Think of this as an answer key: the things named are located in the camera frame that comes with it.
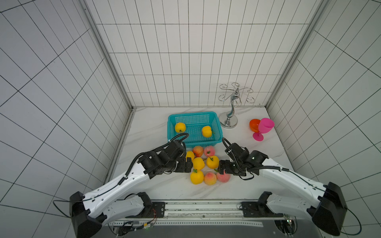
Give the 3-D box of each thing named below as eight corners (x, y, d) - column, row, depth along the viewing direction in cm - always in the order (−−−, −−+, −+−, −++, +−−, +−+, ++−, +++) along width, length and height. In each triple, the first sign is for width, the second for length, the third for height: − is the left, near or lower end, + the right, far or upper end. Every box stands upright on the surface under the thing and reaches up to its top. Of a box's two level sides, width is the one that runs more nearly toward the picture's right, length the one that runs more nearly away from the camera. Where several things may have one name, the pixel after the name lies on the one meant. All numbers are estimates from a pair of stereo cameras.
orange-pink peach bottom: (204, 185, 82) (205, 182, 77) (203, 175, 85) (204, 171, 81) (215, 185, 82) (217, 182, 77) (214, 175, 85) (216, 171, 81)
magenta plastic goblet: (254, 141, 101) (263, 127, 89) (251, 131, 106) (259, 118, 94) (266, 141, 101) (276, 127, 89) (262, 131, 106) (271, 118, 94)
